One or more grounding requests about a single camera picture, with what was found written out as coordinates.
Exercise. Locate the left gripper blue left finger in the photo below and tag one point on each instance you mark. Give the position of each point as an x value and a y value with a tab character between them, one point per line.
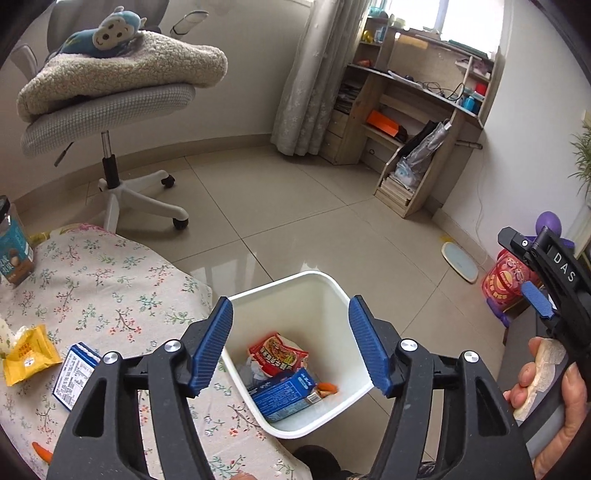
208	338

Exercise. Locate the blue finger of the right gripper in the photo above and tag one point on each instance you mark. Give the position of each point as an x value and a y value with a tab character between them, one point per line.
537	300

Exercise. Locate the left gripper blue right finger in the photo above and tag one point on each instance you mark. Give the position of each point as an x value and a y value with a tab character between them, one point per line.
375	356

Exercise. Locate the curled orange peel piece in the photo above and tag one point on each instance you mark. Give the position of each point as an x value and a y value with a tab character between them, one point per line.
326	389

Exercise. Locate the white trash bin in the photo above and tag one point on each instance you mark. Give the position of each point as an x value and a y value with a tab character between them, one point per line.
311	310

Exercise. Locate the person's right hand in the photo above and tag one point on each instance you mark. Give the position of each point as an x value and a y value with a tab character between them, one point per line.
551	404

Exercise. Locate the person's left hand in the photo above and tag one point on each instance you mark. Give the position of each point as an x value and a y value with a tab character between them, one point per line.
243	476

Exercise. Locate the red printed gift bag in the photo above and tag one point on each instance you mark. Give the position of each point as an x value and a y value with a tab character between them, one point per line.
501	286

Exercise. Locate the purple ball toy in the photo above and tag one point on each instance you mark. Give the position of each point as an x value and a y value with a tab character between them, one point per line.
548	220

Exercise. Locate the red snack wrapper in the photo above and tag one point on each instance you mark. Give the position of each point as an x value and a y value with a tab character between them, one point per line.
277	354

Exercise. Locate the white bathroom scale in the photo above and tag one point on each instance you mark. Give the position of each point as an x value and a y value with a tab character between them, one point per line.
460	261

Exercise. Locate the blue medicine box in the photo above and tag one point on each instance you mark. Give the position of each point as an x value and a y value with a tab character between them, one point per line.
285	394
75	371

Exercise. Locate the floral tablecloth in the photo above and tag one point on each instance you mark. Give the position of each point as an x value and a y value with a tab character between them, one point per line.
114	294

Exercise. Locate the silver plastic bag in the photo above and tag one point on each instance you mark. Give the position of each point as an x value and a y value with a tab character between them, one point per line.
417	155

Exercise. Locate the yellow snack packet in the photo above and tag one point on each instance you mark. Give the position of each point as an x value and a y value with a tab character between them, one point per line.
33	352

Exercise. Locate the long orange peel piece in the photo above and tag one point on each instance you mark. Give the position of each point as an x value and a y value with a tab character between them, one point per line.
44	454

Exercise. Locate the teal label nut jar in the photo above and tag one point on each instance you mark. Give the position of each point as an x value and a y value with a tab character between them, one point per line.
17	256

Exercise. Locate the orange box under desk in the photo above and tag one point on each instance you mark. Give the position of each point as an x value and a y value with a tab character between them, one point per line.
384	123

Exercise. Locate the wooden desk with shelves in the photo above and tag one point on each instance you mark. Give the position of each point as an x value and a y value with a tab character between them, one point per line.
412	77

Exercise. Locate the grey mesh office chair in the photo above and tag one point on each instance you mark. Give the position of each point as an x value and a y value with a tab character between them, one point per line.
87	116

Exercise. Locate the beige fleece blanket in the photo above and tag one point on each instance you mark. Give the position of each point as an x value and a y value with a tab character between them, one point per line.
152	59

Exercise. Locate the right beige curtain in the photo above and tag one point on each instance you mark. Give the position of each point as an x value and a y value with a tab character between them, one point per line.
325	48

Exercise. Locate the blue monkey plush toy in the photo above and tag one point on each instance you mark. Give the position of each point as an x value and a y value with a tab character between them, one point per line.
107	40

